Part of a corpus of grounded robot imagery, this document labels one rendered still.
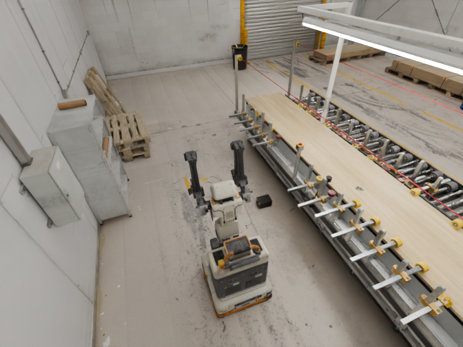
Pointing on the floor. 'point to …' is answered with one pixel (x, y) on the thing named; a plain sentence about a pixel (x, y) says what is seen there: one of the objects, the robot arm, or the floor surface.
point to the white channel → (373, 29)
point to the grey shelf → (91, 157)
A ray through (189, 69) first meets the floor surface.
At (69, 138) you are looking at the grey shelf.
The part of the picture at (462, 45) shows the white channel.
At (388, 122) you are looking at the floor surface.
